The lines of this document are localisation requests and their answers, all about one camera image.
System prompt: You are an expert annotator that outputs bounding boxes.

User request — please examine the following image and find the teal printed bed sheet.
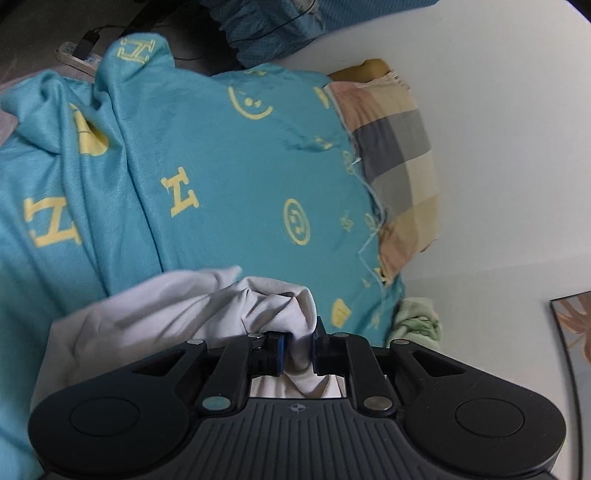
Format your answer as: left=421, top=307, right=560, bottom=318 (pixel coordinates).
left=0, top=34, right=408, bottom=480

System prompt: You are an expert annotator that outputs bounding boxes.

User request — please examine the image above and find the black power adapter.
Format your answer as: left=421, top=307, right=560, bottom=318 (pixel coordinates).
left=75, top=28, right=101, bottom=61

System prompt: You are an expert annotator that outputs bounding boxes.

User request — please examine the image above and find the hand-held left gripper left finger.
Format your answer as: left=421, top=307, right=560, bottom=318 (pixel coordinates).
left=115, top=331, right=286, bottom=417

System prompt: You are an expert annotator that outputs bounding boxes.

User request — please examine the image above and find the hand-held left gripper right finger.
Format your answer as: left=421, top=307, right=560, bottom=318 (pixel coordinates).
left=312, top=316, right=482, bottom=417

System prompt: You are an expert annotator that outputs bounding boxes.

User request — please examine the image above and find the white t-shirt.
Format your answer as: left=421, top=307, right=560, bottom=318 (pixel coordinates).
left=31, top=265, right=348, bottom=403

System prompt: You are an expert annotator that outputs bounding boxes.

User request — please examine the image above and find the white power strip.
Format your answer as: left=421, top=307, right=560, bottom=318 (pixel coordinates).
left=54, top=41, right=105, bottom=73

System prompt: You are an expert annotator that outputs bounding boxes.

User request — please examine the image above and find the white charging cable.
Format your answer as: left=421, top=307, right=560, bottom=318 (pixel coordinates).
left=348, top=154, right=391, bottom=289

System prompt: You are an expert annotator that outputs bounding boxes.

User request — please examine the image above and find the blue covered chair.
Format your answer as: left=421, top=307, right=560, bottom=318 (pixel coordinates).
left=202, top=0, right=440, bottom=69

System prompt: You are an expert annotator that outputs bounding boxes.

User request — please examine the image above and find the mustard yellow pillow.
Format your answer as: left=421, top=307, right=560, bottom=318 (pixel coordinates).
left=327, top=58, right=411, bottom=90

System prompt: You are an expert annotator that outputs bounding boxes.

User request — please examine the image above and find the framed wall picture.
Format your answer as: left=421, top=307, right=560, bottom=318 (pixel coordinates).
left=549, top=290, right=591, bottom=480

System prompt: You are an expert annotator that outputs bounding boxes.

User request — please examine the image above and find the green fleece printed blanket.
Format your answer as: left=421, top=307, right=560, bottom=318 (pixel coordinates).
left=389, top=298, right=444, bottom=352

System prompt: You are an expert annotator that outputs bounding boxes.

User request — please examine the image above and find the plaid pillow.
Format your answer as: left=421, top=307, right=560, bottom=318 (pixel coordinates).
left=322, top=73, right=440, bottom=286

